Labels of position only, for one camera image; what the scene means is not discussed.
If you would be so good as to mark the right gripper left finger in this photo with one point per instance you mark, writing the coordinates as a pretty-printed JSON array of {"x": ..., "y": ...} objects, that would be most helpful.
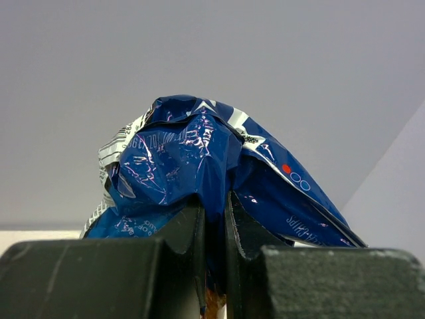
[{"x": 162, "y": 276}]

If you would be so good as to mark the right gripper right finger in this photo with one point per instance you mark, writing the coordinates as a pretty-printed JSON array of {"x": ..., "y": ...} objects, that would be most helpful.
[{"x": 268, "y": 279}]

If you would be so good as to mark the blue Doritos chip bag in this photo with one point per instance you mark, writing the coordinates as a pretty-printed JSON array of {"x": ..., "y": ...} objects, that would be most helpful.
[{"x": 185, "y": 146}]

